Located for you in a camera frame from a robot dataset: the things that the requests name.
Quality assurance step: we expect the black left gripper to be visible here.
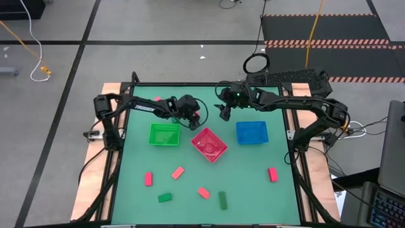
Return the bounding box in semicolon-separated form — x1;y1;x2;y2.
170;94;202;131

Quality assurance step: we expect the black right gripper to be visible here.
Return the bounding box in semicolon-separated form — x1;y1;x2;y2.
214;82;254;122

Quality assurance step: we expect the salmon rectangular block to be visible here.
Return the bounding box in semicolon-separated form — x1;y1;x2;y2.
171;166;185;181

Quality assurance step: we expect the long green block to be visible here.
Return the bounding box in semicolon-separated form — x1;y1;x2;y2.
218;191;228;210

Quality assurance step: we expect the red plastic basket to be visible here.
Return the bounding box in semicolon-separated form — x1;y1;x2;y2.
190;127;228;163

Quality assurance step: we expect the green plastic basket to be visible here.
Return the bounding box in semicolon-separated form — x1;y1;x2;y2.
147;122;182;147

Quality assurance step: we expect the blue plastic basket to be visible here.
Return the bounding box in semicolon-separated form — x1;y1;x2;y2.
235;120;270;146

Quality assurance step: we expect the right wooden side board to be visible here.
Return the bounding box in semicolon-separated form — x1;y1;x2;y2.
290;82;341;222

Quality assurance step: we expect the wooden side board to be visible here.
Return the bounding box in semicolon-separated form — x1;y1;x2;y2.
290;82;341;222
70;82;127;222

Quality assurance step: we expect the left wooden side board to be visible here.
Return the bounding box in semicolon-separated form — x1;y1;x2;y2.
70;82;127;222

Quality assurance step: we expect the black hazard-striped floor mat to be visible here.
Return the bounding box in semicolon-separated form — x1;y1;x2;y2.
261;13;405;84

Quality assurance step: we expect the grey laptop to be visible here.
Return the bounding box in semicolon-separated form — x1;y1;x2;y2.
378;100;405;199

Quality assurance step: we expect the backlit keyboard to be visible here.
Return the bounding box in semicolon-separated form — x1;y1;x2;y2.
368;189;405;228

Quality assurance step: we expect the black camera cable loop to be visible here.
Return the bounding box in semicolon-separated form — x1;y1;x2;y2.
192;97;209;128

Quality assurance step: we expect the black table frame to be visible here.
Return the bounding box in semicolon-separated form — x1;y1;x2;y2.
75;71;341;228

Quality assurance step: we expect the black hanging cable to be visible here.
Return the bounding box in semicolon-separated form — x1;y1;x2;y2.
242;0;271;74

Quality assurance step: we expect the yellow hanging cable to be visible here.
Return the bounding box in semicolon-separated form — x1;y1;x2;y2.
304;0;325;69

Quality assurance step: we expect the white power cable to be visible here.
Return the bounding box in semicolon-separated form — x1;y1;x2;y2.
340;120;368;140

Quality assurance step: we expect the white floor cable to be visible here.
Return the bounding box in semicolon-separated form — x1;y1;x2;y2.
19;0;51;82

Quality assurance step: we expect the yellow floor cable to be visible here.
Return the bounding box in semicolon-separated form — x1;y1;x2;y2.
0;20;53;76

